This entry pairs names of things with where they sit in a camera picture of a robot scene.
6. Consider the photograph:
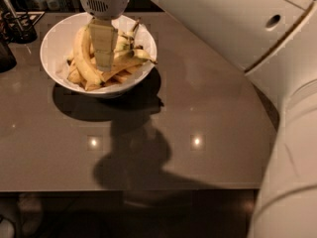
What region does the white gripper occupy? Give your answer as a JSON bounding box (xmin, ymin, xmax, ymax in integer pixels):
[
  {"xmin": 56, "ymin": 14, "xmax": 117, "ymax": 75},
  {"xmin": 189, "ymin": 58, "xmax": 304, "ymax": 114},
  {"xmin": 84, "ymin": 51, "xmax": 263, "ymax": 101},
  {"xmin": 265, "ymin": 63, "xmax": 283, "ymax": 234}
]
[{"xmin": 80, "ymin": 0, "xmax": 129, "ymax": 72}]

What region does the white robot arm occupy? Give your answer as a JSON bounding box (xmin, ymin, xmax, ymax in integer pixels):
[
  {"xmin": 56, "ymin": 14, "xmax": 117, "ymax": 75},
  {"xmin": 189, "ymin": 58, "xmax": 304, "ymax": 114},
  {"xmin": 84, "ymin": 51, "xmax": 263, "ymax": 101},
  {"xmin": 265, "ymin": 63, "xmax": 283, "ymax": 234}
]
[{"xmin": 152, "ymin": 0, "xmax": 317, "ymax": 238}]

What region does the greenish banana back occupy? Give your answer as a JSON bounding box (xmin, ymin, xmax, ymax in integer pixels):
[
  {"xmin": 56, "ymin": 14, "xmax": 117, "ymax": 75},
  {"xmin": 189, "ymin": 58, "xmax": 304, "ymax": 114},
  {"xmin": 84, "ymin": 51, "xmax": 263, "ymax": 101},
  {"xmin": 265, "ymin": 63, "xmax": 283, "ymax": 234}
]
[{"xmin": 115, "ymin": 20, "xmax": 140, "ymax": 52}]

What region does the long yellow banana left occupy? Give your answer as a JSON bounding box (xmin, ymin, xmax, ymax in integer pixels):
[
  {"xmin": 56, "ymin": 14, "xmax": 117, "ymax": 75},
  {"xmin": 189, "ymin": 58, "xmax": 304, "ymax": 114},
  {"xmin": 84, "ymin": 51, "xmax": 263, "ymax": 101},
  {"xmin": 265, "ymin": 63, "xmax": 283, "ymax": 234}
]
[{"xmin": 73, "ymin": 25, "xmax": 102, "ymax": 91}]

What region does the yellow banana right front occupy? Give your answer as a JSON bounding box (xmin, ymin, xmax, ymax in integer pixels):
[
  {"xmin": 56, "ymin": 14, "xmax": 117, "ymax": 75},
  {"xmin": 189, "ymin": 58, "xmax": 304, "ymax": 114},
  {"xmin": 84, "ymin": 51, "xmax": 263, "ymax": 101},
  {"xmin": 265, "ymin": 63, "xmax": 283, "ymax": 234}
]
[{"xmin": 101, "ymin": 49, "xmax": 158, "ymax": 82}]

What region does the small yellow bananas bottom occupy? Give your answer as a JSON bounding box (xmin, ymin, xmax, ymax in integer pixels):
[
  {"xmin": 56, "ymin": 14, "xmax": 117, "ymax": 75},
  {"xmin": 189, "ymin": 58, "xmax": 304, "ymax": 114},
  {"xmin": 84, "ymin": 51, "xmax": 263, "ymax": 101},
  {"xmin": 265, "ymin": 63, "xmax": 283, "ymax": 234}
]
[{"xmin": 67, "ymin": 56, "xmax": 141, "ymax": 91}]

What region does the dark round container left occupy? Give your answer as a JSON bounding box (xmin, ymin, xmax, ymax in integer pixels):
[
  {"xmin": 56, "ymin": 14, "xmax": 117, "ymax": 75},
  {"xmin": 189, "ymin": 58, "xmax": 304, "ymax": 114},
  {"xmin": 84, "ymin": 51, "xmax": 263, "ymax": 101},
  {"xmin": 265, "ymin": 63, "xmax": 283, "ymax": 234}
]
[{"xmin": 0, "ymin": 39, "xmax": 17, "ymax": 72}]

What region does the black wire pen holder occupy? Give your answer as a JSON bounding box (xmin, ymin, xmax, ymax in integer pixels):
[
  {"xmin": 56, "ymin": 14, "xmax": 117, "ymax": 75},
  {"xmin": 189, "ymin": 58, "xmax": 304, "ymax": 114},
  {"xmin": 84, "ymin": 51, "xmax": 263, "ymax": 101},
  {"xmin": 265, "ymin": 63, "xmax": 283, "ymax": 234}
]
[{"xmin": 2, "ymin": 11, "xmax": 38, "ymax": 44}]

